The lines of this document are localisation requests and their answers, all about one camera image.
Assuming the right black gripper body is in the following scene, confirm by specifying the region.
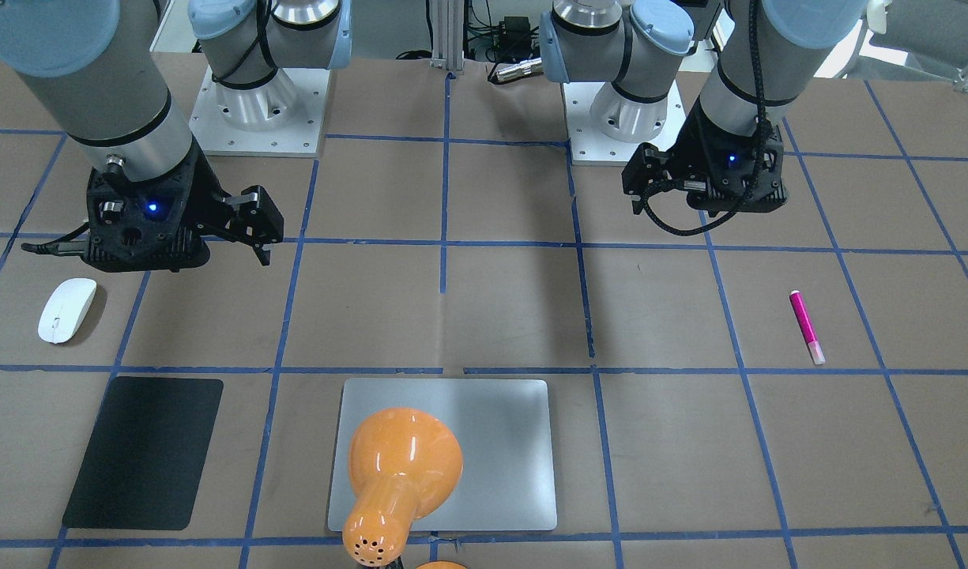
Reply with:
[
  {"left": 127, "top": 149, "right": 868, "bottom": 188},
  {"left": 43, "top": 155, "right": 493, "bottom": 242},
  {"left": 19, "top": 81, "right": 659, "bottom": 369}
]
[{"left": 191, "top": 185, "right": 284, "bottom": 247}]

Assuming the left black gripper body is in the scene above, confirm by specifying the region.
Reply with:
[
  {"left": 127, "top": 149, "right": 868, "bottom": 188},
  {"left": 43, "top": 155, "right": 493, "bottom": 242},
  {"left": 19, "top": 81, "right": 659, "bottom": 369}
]
[{"left": 621, "top": 141, "right": 686, "bottom": 204}]

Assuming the white computer mouse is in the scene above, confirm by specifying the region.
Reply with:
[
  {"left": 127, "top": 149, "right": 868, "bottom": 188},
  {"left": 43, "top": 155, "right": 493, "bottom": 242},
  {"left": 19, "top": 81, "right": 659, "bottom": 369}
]
[{"left": 38, "top": 277, "right": 97, "bottom": 345}]

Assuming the pink pen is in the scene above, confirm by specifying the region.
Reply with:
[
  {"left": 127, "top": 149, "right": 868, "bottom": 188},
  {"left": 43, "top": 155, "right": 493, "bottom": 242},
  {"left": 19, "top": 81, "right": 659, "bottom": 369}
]
[{"left": 789, "top": 289, "right": 827, "bottom": 365}]

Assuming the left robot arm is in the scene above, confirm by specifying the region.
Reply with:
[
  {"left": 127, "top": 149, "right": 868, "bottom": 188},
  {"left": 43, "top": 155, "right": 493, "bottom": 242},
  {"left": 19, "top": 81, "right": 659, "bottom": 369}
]
[{"left": 539, "top": 1, "right": 871, "bottom": 217}]

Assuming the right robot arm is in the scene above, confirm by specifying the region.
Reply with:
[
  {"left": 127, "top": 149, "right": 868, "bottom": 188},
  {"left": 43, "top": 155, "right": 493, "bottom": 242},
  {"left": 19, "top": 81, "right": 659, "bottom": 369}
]
[{"left": 0, "top": 1, "right": 352, "bottom": 273}]

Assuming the black mousepad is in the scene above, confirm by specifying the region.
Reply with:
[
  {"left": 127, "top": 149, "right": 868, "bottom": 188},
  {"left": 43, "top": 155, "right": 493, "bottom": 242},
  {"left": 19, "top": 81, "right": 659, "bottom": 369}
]
[{"left": 62, "top": 377, "right": 224, "bottom": 530}]

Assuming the silver laptop notebook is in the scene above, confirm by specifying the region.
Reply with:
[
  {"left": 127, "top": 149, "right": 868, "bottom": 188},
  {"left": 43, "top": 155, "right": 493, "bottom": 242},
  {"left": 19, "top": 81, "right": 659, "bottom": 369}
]
[{"left": 327, "top": 377, "right": 557, "bottom": 533}]

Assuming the orange desk lamp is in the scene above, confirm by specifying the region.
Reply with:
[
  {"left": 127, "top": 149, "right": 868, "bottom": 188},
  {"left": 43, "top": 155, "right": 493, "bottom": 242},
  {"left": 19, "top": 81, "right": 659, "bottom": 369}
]
[{"left": 342, "top": 407, "right": 463, "bottom": 568}]

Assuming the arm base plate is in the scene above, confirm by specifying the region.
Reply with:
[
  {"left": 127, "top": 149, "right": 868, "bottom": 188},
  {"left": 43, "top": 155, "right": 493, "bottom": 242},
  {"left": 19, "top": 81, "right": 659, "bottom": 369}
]
[
  {"left": 188, "top": 69, "right": 332, "bottom": 158},
  {"left": 562, "top": 82, "right": 686, "bottom": 167}
]

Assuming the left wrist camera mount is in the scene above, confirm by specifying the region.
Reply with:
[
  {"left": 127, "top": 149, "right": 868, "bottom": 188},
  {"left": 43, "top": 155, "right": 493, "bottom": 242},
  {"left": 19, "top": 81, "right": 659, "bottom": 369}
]
[{"left": 672, "top": 101, "right": 788, "bottom": 217}]

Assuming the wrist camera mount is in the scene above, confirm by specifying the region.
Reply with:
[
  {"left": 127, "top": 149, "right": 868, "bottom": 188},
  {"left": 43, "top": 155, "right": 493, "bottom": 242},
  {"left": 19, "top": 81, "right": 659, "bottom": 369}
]
[
  {"left": 672, "top": 101, "right": 788, "bottom": 217},
  {"left": 21, "top": 145, "right": 220, "bottom": 273}
]

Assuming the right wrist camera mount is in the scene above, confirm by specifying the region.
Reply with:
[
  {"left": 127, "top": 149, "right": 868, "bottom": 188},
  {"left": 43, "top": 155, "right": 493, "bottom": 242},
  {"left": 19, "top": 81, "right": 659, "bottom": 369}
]
[{"left": 21, "top": 145, "right": 220, "bottom": 273}]

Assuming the aluminium frame post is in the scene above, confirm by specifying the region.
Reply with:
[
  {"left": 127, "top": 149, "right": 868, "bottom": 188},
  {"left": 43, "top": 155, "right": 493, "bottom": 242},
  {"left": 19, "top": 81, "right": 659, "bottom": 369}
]
[{"left": 428, "top": 0, "right": 465, "bottom": 76}]

